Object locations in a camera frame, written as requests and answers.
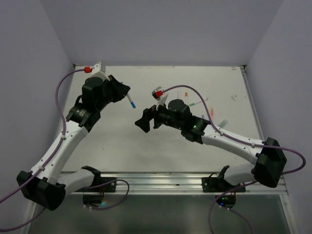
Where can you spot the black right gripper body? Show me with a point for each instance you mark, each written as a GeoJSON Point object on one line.
{"type": "Point", "coordinates": [161, 115]}

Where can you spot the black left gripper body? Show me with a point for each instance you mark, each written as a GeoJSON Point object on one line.
{"type": "Point", "coordinates": [102, 103]}

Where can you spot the blue capped white pen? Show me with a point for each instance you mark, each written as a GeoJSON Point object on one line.
{"type": "Point", "coordinates": [131, 101]}

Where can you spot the orange capped white pen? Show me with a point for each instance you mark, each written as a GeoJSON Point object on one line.
{"type": "Point", "coordinates": [186, 98]}

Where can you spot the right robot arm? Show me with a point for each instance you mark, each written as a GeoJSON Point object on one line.
{"type": "Point", "coordinates": [265, 161]}

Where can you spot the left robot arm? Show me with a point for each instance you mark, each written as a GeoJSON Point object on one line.
{"type": "Point", "coordinates": [43, 184]}

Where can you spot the green capped white pen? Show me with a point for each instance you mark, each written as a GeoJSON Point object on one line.
{"type": "Point", "coordinates": [198, 102]}

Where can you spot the pink capped pen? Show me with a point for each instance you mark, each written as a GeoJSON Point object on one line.
{"type": "Point", "coordinates": [212, 118]}

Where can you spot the green highlighter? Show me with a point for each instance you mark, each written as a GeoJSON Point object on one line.
{"type": "Point", "coordinates": [223, 123]}

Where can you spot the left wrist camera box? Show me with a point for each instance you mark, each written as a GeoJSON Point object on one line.
{"type": "Point", "coordinates": [99, 70]}

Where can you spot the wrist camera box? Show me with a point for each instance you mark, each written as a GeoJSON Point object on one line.
{"type": "Point", "coordinates": [159, 95]}
{"type": "Point", "coordinates": [99, 70]}

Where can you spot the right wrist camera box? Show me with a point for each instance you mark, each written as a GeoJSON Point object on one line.
{"type": "Point", "coordinates": [159, 95]}

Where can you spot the aluminium front rail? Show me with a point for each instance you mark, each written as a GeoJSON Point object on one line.
{"type": "Point", "coordinates": [180, 184]}

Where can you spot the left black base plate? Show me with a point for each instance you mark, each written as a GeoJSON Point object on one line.
{"type": "Point", "coordinates": [94, 197]}

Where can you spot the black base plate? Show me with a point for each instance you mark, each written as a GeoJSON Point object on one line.
{"type": "Point", "coordinates": [94, 197]}
{"type": "Point", "coordinates": [217, 184]}

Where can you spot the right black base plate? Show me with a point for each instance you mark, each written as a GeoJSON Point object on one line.
{"type": "Point", "coordinates": [217, 184]}

